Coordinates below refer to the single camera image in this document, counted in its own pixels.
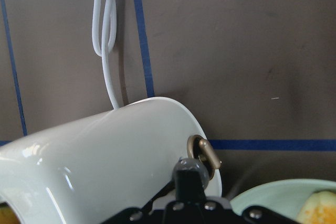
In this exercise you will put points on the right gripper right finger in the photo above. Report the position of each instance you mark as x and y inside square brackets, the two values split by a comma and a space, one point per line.
[263, 215]

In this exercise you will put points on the light green plate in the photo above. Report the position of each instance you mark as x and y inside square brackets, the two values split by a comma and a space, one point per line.
[285, 197]

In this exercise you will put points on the bread slice on plate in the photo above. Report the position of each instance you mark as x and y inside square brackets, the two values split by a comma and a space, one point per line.
[318, 208]

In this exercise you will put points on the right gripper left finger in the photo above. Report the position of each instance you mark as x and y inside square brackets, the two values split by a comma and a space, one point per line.
[190, 206]

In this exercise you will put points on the white toaster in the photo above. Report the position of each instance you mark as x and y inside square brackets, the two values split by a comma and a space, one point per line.
[87, 170]

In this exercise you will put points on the bread slice in toaster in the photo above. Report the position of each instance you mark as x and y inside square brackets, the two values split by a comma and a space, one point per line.
[7, 215]

